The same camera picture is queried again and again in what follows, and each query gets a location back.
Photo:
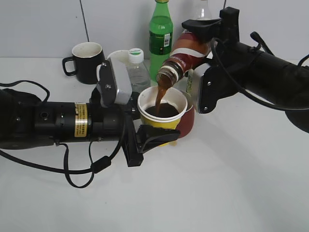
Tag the clear water bottle green label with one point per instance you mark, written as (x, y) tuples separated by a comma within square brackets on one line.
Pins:
[(137, 71)]

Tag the white ceramic mug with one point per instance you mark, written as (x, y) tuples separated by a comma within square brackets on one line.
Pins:
[(119, 56)]

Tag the cola bottle red label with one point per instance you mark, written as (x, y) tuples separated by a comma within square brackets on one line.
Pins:
[(201, 10)]

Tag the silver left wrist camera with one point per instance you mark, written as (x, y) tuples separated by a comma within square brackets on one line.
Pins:
[(113, 83)]

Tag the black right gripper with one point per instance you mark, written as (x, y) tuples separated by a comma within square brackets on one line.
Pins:
[(224, 36)]

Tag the black ceramic mug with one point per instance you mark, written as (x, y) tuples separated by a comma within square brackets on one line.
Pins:
[(85, 57)]

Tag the brown coffee bottle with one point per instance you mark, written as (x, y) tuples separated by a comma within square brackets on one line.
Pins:
[(187, 52)]

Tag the green soda bottle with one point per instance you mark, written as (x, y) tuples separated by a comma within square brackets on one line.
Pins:
[(160, 36)]

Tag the red ceramic mug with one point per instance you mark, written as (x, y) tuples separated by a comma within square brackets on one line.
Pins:
[(187, 121)]

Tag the white cap juice bottle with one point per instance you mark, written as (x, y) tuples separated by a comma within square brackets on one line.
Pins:
[(190, 75)]

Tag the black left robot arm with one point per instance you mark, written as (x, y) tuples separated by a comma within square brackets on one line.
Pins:
[(27, 122)]

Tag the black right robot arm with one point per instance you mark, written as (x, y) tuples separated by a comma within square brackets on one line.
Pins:
[(253, 71)]

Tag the yellow paper cup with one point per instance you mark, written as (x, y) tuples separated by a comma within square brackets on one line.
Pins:
[(169, 112)]

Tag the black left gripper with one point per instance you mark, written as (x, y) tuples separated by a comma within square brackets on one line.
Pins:
[(146, 138)]

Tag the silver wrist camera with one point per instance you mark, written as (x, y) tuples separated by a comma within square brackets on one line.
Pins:
[(209, 85), (113, 83)]

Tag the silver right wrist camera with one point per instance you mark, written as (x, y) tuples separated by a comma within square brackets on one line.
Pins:
[(209, 85)]

